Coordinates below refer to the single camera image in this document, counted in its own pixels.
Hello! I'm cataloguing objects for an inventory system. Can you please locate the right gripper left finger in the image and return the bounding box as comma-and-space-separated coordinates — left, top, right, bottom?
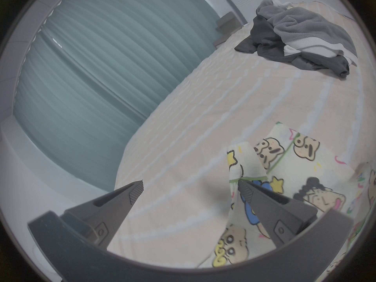
60, 180, 144, 249

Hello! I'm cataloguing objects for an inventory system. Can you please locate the pile of clothes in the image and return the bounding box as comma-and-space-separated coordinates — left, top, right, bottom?
234, 0, 358, 80

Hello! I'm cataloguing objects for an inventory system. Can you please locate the grey bedside table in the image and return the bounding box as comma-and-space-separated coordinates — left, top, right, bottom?
213, 12, 244, 48

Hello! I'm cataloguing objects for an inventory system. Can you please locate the white printed pyjama top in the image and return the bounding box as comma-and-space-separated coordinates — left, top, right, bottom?
211, 122, 376, 275

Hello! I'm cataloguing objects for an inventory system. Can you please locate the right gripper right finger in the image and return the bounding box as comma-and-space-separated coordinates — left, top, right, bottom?
238, 179, 319, 249

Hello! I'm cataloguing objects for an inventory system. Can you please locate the bed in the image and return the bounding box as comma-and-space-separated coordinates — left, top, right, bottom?
107, 0, 376, 275

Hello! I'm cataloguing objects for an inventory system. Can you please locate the blue-green curtain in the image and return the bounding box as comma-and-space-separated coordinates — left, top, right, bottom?
38, 0, 224, 118
13, 31, 153, 192

